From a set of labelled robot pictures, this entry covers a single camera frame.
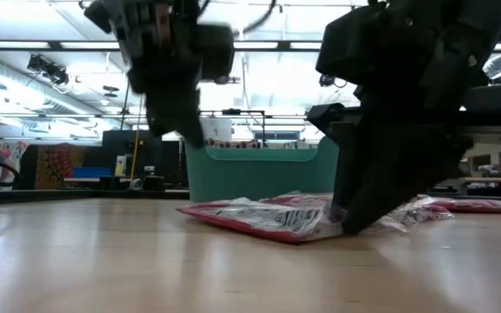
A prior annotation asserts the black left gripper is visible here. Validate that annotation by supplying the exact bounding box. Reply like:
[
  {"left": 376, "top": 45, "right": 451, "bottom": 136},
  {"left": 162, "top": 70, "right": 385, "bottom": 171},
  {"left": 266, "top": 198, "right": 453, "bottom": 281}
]
[{"left": 117, "top": 0, "right": 236, "bottom": 149}]

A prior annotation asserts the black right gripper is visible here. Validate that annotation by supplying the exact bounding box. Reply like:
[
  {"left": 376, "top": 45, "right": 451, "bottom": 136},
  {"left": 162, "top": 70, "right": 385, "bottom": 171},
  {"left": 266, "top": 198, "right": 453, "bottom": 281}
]
[{"left": 305, "top": 0, "right": 501, "bottom": 136}]

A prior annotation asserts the teal plastic basket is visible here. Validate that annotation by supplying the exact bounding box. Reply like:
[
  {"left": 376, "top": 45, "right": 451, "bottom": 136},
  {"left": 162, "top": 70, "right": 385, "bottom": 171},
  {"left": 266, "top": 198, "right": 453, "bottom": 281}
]
[{"left": 184, "top": 136, "right": 342, "bottom": 204}]

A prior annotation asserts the red popcorn packet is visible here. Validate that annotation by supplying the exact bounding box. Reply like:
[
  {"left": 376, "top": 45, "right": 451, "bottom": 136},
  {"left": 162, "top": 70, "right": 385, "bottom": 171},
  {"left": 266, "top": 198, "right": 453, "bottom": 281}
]
[{"left": 428, "top": 196, "right": 501, "bottom": 215}]

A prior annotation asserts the white bucket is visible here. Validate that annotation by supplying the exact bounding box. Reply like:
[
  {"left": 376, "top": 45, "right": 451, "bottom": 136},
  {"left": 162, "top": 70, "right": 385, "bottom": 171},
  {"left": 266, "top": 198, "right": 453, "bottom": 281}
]
[{"left": 201, "top": 117, "right": 234, "bottom": 142}]

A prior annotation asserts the wooden workbench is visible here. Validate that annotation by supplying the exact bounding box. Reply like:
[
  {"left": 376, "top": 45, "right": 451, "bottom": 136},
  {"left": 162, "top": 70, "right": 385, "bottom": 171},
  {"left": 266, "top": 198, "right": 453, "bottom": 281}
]
[{"left": 461, "top": 175, "right": 501, "bottom": 185}]

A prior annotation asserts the blue box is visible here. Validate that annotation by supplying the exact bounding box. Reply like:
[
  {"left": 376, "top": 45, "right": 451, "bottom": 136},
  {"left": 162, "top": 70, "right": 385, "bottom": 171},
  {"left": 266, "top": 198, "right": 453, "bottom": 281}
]
[{"left": 70, "top": 166, "right": 117, "bottom": 179}]

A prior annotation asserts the brown red patterned cloth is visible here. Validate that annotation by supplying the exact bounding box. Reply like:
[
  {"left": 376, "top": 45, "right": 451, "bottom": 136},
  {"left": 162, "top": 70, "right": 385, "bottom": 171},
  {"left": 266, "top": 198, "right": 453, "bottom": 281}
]
[{"left": 34, "top": 143, "right": 87, "bottom": 190}]

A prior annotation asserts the black ceiling-hung device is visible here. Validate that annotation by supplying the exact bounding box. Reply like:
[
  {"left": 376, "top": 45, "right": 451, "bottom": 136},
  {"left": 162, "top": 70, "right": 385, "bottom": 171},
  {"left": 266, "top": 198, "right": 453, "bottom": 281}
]
[{"left": 26, "top": 53, "right": 71, "bottom": 87}]

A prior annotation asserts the floral cloth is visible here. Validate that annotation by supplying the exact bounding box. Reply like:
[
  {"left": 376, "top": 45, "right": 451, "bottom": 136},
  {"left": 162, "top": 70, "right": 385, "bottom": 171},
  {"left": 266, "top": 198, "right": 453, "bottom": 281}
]
[{"left": 0, "top": 140, "right": 30, "bottom": 186}]

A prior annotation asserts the yellow hanging rope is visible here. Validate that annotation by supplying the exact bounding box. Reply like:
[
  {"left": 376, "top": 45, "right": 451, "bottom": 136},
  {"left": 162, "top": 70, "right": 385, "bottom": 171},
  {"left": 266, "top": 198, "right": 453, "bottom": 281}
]
[{"left": 129, "top": 93, "right": 145, "bottom": 182}]

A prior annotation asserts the black overhead camera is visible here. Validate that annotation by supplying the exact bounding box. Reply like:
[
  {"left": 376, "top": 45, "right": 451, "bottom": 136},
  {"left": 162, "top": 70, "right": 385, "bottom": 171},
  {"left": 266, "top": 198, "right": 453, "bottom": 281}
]
[{"left": 318, "top": 73, "right": 348, "bottom": 90}]

